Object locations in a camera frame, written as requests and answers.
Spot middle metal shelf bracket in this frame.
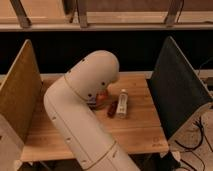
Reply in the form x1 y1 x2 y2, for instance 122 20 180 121
76 0 88 28

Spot black cables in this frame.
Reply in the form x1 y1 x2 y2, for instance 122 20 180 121
173 56 213 171

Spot left wooden side panel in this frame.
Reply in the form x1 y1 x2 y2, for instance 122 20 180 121
0 39 42 171

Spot dark red marker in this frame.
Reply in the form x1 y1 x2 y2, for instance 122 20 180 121
107 101 118 118

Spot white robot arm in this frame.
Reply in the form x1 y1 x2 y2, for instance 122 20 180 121
44 50 140 171

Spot left metal shelf bracket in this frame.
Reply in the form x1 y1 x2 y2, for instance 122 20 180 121
10 0 31 28

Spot right dark side panel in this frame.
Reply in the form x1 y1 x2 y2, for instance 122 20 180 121
150 36 213 141

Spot orange bowl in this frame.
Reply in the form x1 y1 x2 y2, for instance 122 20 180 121
87 90 108 109

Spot white plastic bottle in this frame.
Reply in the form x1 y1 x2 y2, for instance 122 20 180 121
116 89 128 118

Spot right metal shelf bracket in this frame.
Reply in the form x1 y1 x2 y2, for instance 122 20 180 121
164 0 183 27

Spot metal shelf bracket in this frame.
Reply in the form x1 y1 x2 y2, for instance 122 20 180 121
164 0 183 27
76 0 88 28
10 0 31 28

